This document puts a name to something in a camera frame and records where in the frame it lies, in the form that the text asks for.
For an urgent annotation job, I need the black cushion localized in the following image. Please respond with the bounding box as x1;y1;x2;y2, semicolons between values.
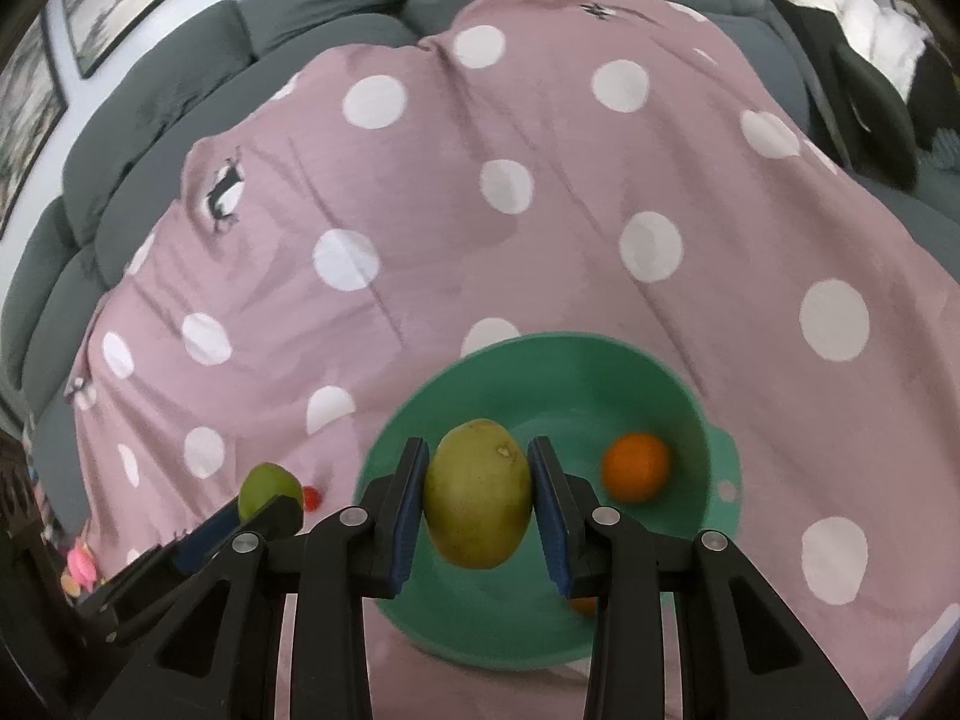
768;0;922;193

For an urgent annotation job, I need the dark wooden furniture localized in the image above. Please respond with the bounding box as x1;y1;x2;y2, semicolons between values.
0;420;80;702

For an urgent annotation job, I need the white fluffy cloth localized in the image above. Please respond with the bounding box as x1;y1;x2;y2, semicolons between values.
786;0;932;95

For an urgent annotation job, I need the grey sofa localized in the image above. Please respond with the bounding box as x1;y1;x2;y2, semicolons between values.
0;0;960;541

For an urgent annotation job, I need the pink polka-dot blanket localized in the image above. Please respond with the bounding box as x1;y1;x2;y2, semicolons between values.
66;0;960;720

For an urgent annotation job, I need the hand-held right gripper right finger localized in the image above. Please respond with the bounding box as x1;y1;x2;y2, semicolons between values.
527;435;872;720

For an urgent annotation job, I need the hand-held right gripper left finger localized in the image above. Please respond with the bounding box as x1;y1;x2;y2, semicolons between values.
86;436;430;720

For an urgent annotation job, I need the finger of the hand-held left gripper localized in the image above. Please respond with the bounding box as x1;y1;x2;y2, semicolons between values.
72;501;245;646
206;493;305;562

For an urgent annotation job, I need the green plastic bowl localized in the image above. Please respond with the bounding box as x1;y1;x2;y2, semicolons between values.
352;331;743;673

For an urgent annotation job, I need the pink plastic toy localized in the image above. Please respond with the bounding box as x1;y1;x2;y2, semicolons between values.
61;542;104;595

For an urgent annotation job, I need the yellow-green mango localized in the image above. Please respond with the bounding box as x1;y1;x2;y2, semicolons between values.
424;419;535;569

